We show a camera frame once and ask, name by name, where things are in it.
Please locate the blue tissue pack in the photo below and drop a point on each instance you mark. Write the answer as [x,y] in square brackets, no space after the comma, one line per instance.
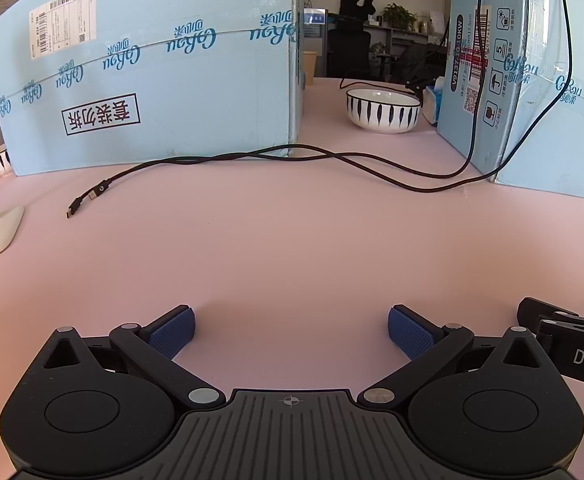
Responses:
[434,105]

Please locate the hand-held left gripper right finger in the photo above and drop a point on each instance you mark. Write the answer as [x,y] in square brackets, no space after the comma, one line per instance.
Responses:
[409,332]

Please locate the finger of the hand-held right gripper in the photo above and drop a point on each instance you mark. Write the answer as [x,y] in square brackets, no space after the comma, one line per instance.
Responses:
[537,312]

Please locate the large light blue cardboard box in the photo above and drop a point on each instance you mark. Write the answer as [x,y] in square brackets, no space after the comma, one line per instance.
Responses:
[547,125]

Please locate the green potted plant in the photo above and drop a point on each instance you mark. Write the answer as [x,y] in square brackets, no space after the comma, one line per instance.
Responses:
[399,15]

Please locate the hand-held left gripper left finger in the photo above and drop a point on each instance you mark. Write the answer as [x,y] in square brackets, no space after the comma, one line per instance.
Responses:
[174,330]

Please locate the black office chair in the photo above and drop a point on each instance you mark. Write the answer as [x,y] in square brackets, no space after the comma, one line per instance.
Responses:
[417,62]
[349,50]

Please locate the light blue box red stamp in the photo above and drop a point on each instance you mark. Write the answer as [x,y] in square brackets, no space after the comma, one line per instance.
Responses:
[172,85]

